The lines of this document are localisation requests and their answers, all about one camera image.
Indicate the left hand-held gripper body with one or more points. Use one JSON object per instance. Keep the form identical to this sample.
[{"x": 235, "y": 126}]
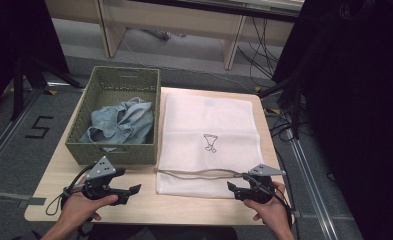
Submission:
[{"x": 99, "y": 170}]

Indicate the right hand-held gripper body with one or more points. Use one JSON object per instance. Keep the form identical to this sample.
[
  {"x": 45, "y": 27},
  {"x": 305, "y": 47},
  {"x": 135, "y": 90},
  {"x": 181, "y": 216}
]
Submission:
[{"x": 262, "y": 188}]

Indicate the green woven basket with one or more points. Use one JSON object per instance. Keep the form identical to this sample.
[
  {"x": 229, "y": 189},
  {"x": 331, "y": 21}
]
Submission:
[{"x": 84, "y": 154}]

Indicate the light blue denim shirt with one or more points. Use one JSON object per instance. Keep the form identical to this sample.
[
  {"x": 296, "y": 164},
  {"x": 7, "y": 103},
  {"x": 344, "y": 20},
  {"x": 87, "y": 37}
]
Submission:
[{"x": 128, "y": 122}]

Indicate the white mesh laundry bag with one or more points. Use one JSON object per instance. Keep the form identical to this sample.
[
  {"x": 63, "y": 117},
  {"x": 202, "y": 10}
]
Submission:
[{"x": 200, "y": 116}]

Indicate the person's right hand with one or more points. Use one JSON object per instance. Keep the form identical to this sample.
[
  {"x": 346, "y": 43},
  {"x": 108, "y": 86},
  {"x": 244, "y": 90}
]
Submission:
[{"x": 274, "y": 213}]

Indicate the person's left hand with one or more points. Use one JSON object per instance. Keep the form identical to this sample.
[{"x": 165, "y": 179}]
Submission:
[{"x": 79, "y": 208}]

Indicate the grey floor tape strip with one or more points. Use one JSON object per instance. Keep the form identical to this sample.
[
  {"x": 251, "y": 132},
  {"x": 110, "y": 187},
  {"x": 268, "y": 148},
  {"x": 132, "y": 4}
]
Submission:
[
  {"x": 296, "y": 213},
  {"x": 30, "y": 201}
]

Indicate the person's dark lap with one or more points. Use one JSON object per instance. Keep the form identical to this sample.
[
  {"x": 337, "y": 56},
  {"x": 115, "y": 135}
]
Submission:
[{"x": 164, "y": 233}]

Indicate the black tripod stand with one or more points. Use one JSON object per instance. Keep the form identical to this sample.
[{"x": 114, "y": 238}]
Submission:
[
  {"x": 34, "y": 78},
  {"x": 295, "y": 100}
]

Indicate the black curtain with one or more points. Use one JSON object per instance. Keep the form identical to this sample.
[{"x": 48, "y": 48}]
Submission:
[
  {"x": 357, "y": 100},
  {"x": 14, "y": 36}
]

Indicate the grey power strip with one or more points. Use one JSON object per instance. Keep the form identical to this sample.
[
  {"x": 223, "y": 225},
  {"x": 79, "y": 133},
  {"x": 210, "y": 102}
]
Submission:
[{"x": 160, "y": 34}]

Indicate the light wooden desk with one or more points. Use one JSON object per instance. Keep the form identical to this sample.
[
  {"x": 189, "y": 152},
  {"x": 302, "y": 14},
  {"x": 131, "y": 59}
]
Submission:
[{"x": 170, "y": 20}]

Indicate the metal floor rail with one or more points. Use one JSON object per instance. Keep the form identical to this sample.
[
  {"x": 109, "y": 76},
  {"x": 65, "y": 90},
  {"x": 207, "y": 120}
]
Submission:
[
  {"x": 4, "y": 136},
  {"x": 312, "y": 186}
]

